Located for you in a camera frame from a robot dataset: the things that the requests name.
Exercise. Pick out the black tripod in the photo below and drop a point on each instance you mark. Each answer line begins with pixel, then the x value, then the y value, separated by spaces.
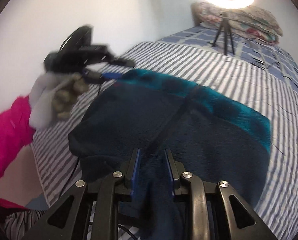
pixel 223 22

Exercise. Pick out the blue checkered bed sheet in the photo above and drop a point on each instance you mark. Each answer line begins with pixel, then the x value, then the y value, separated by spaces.
pixel 188 36

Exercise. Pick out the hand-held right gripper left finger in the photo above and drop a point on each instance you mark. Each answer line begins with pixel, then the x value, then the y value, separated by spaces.
pixel 136 172

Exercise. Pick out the teal plaid fleece jacket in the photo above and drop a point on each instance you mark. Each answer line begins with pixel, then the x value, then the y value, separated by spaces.
pixel 201 135

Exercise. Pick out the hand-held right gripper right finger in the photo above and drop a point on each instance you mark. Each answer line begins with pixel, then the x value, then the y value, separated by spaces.
pixel 169 172

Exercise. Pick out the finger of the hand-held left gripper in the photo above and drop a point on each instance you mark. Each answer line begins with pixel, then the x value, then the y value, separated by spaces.
pixel 94 77
pixel 124 62

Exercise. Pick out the folded floral quilt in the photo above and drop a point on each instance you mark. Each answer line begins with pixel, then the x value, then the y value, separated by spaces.
pixel 258 20

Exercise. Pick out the person's left forearm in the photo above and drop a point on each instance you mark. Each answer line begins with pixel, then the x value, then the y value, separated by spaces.
pixel 9 135

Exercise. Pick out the person's left hand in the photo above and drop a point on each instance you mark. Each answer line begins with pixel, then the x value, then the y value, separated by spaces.
pixel 64 100

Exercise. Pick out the person's pink jacket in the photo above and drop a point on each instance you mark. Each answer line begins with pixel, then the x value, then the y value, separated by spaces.
pixel 4 201

